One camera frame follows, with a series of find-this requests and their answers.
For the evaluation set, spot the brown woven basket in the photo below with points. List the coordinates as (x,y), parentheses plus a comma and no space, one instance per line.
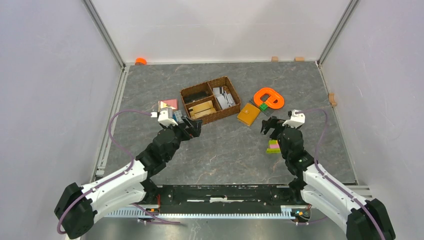
(208,87)

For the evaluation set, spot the pink and green brick stack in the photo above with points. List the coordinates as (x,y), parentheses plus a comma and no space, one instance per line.
(273,147)

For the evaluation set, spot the pink card box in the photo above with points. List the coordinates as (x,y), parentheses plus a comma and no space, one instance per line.
(168,103)

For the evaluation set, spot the blue toy brick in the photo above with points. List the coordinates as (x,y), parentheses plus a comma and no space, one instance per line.
(177,116)

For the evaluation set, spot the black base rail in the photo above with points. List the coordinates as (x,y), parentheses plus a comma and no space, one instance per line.
(225,199)

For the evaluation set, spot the gold VIP cards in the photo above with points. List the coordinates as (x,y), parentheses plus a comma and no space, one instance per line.
(202,109)

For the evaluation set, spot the silver cards pile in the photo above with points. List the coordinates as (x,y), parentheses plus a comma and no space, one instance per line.
(223,97)

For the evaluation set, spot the green toy brick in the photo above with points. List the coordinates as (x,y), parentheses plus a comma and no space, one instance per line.
(263,106)

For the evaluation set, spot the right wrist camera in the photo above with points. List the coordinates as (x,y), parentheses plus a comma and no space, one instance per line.
(296,119)

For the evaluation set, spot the wooden clip on wall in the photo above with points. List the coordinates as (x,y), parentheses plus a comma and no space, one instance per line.
(332,100)

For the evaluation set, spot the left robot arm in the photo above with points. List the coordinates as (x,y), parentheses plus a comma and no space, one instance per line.
(80,207)

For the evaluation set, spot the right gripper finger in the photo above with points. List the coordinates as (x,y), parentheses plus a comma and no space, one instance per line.
(274,134)
(265,126)

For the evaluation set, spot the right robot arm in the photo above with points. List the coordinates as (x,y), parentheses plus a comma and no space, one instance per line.
(358,217)

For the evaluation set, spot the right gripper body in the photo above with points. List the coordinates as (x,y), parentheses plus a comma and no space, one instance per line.
(275,123)

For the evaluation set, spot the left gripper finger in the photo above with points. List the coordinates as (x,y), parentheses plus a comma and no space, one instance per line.
(194,132)
(197,124)

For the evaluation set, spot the yellow leather card holder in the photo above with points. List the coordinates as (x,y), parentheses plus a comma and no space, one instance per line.
(248,114)

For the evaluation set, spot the wooden block left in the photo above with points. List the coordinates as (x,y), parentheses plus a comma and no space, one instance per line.
(274,59)

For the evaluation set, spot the black cards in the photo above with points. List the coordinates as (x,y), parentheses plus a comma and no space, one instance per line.
(195,97)

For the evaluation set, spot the orange plastic ring toy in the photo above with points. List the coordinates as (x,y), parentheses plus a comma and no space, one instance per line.
(270,97)

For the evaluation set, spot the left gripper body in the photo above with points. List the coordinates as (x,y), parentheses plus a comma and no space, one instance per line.
(183,135)

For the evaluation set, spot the orange tape roll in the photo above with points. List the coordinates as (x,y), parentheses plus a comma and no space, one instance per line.
(140,61)

